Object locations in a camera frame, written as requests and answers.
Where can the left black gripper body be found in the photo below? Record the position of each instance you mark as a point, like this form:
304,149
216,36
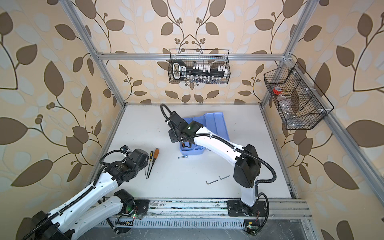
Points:
145,164

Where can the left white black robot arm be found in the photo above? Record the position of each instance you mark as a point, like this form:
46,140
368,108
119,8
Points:
97,202

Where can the black wire basket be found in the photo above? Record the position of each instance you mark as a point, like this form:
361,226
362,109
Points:
306,105
200,55

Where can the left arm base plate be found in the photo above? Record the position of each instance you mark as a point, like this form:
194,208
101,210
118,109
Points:
135,207

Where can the orange handled pliers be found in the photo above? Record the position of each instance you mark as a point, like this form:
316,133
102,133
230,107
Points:
187,145

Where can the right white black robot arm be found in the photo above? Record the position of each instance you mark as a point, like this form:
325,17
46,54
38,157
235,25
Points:
249,169

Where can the back black wire basket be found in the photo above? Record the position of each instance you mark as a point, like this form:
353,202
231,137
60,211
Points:
200,55

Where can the right black wire basket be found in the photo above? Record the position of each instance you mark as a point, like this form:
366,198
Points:
306,105

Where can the orange wooden handled screwdriver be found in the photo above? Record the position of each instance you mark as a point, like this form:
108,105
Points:
155,156

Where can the black socket set holder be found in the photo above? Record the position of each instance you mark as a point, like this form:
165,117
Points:
192,71

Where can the aluminium frame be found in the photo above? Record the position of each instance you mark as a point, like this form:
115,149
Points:
371,175

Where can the red capped clear bottle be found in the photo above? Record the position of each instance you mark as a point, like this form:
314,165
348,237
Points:
278,93

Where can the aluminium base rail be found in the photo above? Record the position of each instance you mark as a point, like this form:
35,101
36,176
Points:
184,208

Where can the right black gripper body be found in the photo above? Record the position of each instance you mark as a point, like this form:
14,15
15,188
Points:
175,136

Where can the yellow black handled screwdriver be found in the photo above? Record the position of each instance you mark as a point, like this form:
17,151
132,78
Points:
149,163

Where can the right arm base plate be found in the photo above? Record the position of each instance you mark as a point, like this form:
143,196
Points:
236,208

